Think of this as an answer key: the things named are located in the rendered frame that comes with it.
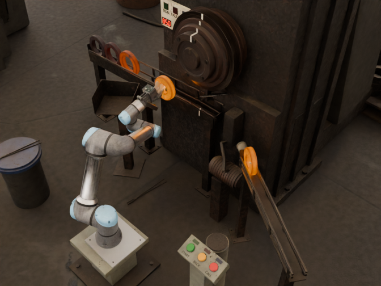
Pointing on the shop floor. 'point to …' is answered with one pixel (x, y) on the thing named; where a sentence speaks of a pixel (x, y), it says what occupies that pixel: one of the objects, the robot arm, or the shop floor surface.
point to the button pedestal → (196, 269)
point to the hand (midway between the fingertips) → (164, 85)
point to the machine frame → (269, 87)
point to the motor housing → (222, 186)
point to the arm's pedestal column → (83, 265)
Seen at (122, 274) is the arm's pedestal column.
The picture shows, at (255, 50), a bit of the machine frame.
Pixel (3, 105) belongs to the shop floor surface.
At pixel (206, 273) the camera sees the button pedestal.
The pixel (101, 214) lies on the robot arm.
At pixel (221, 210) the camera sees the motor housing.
